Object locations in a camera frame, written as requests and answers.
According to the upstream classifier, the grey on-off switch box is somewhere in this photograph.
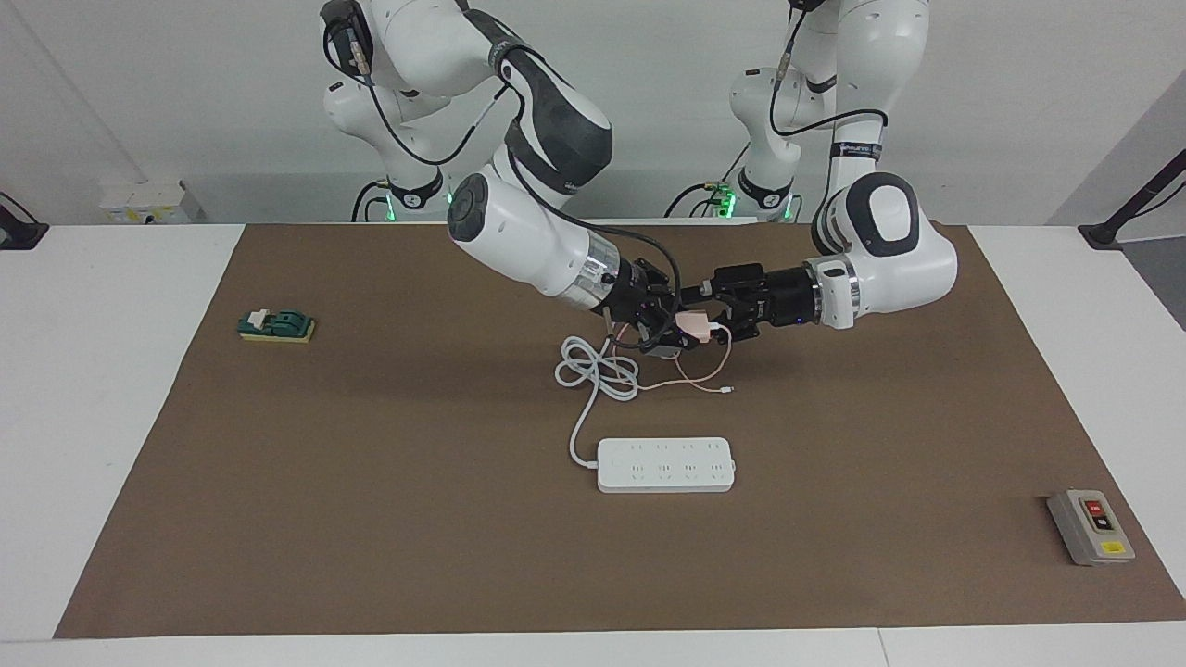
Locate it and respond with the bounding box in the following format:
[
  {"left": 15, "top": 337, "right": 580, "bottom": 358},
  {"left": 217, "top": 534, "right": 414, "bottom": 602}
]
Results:
[{"left": 1046, "top": 489, "right": 1137, "bottom": 567}]

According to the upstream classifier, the black clamp stand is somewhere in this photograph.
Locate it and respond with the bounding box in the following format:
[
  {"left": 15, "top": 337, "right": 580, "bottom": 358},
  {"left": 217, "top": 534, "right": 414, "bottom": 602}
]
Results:
[
  {"left": 1078, "top": 148, "right": 1186, "bottom": 251},
  {"left": 0, "top": 192, "right": 49, "bottom": 251}
]

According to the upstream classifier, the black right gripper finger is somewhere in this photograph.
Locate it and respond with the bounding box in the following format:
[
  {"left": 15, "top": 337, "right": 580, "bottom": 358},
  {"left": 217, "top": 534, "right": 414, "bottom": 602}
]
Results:
[
  {"left": 637, "top": 324, "right": 702, "bottom": 362},
  {"left": 647, "top": 261, "right": 687, "bottom": 312}
]

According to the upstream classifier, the pink charging cable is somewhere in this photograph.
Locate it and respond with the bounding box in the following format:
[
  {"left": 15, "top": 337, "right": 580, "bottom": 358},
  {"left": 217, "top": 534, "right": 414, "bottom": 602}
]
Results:
[{"left": 616, "top": 320, "right": 738, "bottom": 396}]

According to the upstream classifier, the black base cable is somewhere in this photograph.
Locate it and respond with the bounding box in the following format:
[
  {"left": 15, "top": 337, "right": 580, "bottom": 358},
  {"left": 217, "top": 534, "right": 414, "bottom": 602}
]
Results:
[
  {"left": 350, "top": 179, "right": 395, "bottom": 223},
  {"left": 662, "top": 181, "right": 733, "bottom": 220}
]

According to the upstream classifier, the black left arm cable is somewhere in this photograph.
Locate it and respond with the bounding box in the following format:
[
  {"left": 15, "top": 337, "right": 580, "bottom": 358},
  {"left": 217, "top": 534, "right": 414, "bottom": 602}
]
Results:
[{"left": 767, "top": 9, "right": 890, "bottom": 140}]

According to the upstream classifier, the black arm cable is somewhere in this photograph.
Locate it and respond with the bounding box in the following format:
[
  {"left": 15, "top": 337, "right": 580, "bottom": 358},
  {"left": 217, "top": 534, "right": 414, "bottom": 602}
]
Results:
[
  {"left": 767, "top": 9, "right": 890, "bottom": 140},
  {"left": 343, "top": 28, "right": 685, "bottom": 353}
]

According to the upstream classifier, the green knife switch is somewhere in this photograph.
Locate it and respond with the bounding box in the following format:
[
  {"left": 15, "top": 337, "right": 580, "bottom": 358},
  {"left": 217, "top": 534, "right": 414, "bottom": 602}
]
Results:
[{"left": 238, "top": 308, "right": 317, "bottom": 345}]

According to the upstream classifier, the white power strip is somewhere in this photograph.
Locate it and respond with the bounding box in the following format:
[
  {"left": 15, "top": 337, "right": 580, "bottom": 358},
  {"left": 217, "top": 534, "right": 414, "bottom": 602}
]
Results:
[{"left": 596, "top": 437, "right": 737, "bottom": 494}]

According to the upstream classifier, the white power strip cord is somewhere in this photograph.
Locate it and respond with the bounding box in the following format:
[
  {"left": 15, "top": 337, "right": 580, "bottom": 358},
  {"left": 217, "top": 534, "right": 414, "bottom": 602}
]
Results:
[{"left": 554, "top": 335, "right": 641, "bottom": 469}]

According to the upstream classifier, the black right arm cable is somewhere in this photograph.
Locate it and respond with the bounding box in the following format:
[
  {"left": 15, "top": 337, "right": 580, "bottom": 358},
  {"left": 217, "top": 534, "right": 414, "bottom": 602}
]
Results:
[{"left": 343, "top": 28, "right": 685, "bottom": 353}]

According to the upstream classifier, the brown table mat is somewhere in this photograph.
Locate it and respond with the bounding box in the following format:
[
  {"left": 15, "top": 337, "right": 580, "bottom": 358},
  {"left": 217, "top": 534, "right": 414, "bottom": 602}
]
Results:
[{"left": 54, "top": 222, "right": 1186, "bottom": 640}]

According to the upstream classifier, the white wall outlet box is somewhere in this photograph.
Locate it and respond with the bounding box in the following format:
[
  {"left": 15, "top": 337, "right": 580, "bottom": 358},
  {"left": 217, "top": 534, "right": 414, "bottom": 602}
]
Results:
[{"left": 100, "top": 181, "right": 207, "bottom": 226}]

